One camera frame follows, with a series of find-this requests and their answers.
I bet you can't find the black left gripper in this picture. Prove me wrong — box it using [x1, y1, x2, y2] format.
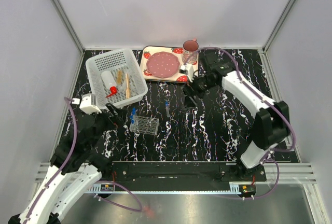
[83, 102, 128, 150]

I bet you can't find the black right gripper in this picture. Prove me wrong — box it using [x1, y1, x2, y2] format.
[181, 73, 216, 110]

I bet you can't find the wooden test tube clamp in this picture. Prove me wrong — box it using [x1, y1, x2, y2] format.
[125, 73, 130, 99]

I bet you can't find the clear test tube rack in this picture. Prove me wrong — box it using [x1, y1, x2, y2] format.
[129, 115, 159, 135]

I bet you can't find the white red-capped wash bottle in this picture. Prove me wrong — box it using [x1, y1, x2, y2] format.
[101, 71, 118, 98]

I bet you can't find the brown test tube brush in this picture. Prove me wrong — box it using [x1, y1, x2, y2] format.
[116, 70, 123, 86]

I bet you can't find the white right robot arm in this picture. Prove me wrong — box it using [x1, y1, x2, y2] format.
[179, 60, 291, 181]

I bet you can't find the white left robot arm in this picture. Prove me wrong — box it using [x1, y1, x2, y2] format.
[8, 99, 127, 223]

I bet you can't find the white plastic mesh basket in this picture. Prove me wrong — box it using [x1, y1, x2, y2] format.
[86, 48, 148, 109]

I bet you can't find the pink polka dot plate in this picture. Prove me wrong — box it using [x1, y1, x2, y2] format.
[146, 51, 181, 79]

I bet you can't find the strawberry pattern tray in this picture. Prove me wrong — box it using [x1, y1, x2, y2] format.
[140, 40, 199, 83]

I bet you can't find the pink floral mug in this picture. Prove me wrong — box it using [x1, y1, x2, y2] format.
[182, 39, 199, 65]

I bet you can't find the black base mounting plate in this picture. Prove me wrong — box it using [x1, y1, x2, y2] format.
[113, 161, 267, 183]

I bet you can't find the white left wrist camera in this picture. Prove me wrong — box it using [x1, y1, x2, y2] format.
[71, 93, 102, 115]

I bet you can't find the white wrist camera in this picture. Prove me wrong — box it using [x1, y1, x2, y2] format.
[71, 93, 102, 115]
[179, 64, 195, 82]

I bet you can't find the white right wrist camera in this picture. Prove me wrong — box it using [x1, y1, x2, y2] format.
[179, 64, 195, 82]

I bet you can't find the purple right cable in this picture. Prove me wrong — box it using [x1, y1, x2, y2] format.
[196, 46, 295, 200]

